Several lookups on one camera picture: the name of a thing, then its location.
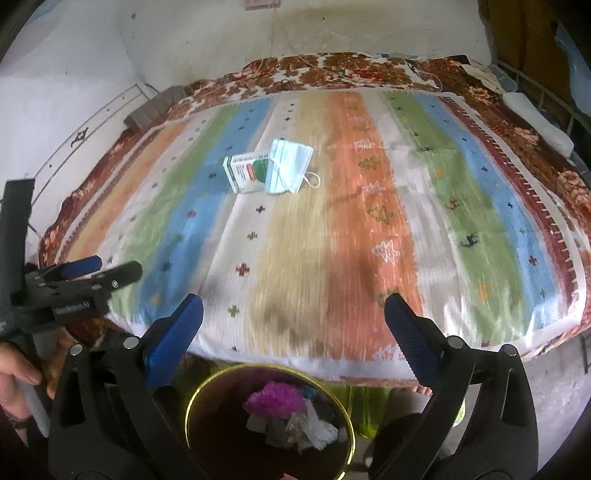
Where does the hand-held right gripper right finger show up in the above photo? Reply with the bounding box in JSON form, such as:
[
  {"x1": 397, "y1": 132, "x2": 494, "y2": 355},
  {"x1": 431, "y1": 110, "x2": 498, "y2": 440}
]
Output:
[{"x1": 369, "y1": 292, "x2": 541, "y2": 480}]

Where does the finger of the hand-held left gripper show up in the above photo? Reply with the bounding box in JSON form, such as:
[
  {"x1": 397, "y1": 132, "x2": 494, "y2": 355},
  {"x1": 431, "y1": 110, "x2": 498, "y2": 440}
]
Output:
[
  {"x1": 60, "y1": 261, "x2": 143, "y2": 294},
  {"x1": 39, "y1": 255, "x2": 103, "y2": 282}
]

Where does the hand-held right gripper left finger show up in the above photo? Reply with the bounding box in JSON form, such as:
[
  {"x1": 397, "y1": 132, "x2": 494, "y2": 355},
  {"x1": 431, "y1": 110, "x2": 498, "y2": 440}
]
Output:
[{"x1": 46, "y1": 293, "x2": 206, "y2": 480}]

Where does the dark bin with gold rim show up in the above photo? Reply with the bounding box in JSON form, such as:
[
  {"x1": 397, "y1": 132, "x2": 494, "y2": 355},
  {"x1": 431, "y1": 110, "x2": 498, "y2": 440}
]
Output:
[{"x1": 185, "y1": 364, "x2": 356, "y2": 480}]

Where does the pink wrapper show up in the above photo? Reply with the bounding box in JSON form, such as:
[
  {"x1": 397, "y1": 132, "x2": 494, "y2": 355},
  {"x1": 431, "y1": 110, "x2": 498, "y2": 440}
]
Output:
[{"x1": 243, "y1": 381, "x2": 305, "y2": 418}]

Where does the white plastic wrapper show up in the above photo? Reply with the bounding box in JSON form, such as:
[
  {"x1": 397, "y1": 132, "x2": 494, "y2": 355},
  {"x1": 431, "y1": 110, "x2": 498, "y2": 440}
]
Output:
[{"x1": 300, "y1": 401, "x2": 341, "y2": 451}]

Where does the clear plastic bag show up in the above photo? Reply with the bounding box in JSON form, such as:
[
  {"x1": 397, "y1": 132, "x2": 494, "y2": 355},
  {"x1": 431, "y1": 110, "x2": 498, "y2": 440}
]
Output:
[{"x1": 247, "y1": 408, "x2": 311, "y2": 449}]

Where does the person's left hand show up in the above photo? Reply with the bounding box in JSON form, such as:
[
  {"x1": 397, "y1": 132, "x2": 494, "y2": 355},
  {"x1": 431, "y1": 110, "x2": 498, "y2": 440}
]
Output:
[{"x1": 0, "y1": 342, "x2": 44, "y2": 418}]

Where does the striped printed mat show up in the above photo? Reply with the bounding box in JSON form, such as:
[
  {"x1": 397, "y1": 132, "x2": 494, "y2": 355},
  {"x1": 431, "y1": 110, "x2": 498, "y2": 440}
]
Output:
[{"x1": 58, "y1": 88, "x2": 591, "y2": 384}]

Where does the white green red carton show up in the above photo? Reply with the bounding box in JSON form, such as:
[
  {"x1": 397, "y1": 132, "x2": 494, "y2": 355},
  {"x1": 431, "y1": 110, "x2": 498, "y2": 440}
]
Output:
[{"x1": 223, "y1": 150, "x2": 273, "y2": 195}]

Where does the grey folded cloth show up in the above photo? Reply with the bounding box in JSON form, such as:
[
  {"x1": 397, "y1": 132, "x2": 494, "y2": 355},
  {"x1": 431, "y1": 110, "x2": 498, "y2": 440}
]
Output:
[{"x1": 124, "y1": 85, "x2": 188, "y2": 130}]

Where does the blue face mask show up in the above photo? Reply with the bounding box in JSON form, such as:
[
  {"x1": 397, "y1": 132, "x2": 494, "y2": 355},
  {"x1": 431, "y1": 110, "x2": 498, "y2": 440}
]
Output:
[{"x1": 264, "y1": 138, "x2": 321, "y2": 195}]

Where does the white pillow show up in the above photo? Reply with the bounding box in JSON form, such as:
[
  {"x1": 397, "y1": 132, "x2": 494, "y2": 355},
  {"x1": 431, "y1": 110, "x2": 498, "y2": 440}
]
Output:
[{"x1": 502, "y1": 91, "x2": 575, "y2": 158}]

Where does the red floral blanket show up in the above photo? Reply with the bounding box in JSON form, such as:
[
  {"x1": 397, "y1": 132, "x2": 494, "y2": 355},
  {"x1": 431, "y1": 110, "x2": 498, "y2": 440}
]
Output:
[{"x1": 37, "y1": 52, "x2": 591, "y2": 278}]

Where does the blue cloth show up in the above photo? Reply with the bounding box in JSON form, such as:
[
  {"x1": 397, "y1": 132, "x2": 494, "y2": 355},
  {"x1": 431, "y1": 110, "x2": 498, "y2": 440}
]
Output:
[{"x1": 551, "y1": 23, "x2": 591, "y2": 116}]

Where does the brown wooden cabinet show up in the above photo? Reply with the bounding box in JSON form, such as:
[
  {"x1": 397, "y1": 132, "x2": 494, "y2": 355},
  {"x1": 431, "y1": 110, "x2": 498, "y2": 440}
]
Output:
[{"x1": 478, "y1": 0, "x2": 568, "y2": 84}]

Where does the metal bed frame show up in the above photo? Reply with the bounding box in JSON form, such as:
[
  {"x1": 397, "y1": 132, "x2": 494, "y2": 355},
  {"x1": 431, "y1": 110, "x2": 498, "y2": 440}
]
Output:
[{"x1": 489, "y1": 60, "x2": 591, "y2": 185}]

